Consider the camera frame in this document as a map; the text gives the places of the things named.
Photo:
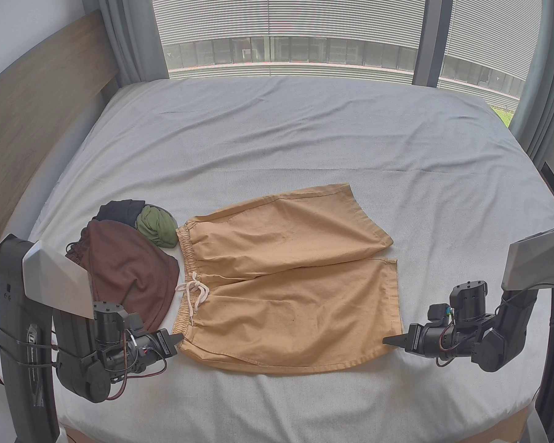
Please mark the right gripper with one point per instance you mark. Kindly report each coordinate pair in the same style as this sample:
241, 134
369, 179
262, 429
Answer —
424, 339

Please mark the black garment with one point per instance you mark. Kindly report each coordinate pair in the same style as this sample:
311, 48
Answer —
115, 210

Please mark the grey-green curtain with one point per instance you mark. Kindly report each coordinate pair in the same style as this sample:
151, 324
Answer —
549, 86
129, 26

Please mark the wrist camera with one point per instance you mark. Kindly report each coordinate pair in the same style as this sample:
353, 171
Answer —
438, 313
135, 323

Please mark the green garment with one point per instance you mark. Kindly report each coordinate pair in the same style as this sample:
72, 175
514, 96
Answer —
159, 226

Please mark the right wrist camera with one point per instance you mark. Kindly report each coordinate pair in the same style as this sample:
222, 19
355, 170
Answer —
438, 313

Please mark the window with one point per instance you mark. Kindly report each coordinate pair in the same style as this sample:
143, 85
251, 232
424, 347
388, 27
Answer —
304, 16

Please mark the brown shorts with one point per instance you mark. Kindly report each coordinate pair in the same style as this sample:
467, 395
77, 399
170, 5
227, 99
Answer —
129, 266

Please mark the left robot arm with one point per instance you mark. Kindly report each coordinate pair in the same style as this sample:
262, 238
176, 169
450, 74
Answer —
55, 284

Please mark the tan shorts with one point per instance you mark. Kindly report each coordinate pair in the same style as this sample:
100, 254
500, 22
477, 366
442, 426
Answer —
281, 293

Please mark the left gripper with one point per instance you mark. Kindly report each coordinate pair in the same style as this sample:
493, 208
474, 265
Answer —
159, 346

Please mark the bed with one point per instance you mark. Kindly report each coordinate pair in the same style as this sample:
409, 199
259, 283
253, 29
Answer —
304, 122

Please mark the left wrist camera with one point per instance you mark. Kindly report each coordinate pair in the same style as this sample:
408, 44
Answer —
135, 323

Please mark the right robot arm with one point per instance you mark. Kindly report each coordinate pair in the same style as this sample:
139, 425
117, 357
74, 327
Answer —
535, 261

